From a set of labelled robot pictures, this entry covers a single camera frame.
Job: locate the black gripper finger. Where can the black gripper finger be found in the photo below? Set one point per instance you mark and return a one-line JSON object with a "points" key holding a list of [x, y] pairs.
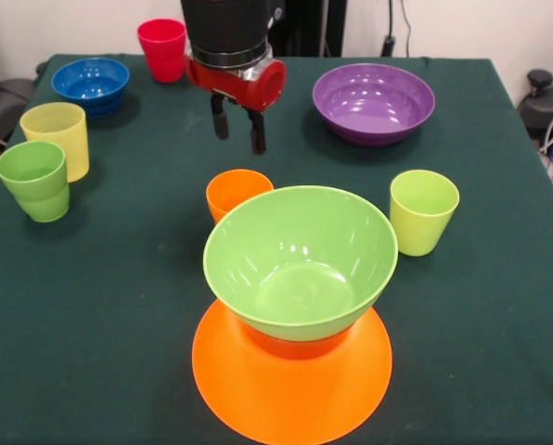
{"points": [[258, 136], [220, 123]]}

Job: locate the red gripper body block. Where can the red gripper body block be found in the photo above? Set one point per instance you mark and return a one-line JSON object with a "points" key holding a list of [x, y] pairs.
{"points": [[239, 90]]}

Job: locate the orange cup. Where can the orange cup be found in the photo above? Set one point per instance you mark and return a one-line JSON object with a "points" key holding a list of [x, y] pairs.
{"points": [[232, 190]]}

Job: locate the light green bowl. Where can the light green bowl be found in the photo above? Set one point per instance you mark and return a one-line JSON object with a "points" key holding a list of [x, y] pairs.
{"points": [[299, 264]]}

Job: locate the small red-orange bowl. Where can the small red-orange bowl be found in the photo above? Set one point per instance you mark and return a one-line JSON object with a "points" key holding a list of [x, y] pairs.
{"points": [[299, 347]]}

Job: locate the large orange bowl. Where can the large orange bowl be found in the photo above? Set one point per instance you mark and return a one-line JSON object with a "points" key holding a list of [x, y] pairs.
{"points": [[290, 394]]}

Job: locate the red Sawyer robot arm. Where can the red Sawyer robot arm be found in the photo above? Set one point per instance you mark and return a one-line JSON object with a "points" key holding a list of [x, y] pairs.
{"points": [[225, 28]]}

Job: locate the red cup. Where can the red cup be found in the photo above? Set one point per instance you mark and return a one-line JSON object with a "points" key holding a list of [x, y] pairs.
{"points": [[163, 51]]}

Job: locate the purple bowl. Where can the purple bowl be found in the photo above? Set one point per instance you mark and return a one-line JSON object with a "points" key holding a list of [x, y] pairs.
{"points": [[374, 102]]}

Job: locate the blue bowl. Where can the blue bowl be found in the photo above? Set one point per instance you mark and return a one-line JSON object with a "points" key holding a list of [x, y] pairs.
{"points": [[91, 88]]}

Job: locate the yellow cup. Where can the yellow cup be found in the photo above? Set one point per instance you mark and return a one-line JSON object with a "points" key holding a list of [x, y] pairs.
{"points": [[58, 134]]}

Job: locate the lime green cup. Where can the lime green cup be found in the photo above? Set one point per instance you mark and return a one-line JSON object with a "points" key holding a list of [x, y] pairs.
{"points": [[418, 232]]}

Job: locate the dark green table cloth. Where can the dark green table cloth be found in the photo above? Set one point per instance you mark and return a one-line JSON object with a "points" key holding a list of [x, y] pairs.
{"points": [[95, 347]]}

